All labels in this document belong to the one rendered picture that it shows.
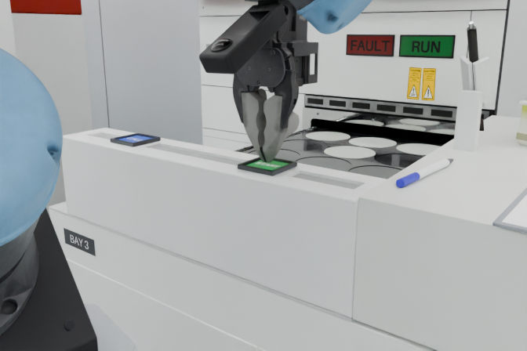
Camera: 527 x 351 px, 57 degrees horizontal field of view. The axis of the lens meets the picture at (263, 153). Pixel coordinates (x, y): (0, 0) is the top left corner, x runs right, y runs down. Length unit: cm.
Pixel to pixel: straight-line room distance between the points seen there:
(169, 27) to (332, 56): 261
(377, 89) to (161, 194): 63
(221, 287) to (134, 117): 350
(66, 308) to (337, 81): 88
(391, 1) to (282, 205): 69
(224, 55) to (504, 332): 38
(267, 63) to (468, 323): 35
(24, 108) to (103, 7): 400
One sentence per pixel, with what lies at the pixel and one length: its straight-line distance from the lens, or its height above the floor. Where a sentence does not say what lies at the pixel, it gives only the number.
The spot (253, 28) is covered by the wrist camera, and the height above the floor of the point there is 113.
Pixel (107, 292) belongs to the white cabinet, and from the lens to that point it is 90.
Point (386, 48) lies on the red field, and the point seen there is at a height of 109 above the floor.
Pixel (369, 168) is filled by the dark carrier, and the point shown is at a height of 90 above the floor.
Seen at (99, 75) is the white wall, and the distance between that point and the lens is 442.
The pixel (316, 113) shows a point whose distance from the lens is 124.
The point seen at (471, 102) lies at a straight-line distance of 75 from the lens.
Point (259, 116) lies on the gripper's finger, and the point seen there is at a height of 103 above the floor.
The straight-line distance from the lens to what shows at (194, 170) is 65.
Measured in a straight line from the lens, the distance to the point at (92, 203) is 86.
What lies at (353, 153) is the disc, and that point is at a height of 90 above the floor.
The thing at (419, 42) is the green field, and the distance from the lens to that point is 113.
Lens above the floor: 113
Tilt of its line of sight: 14 degrees down
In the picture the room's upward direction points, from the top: straight up
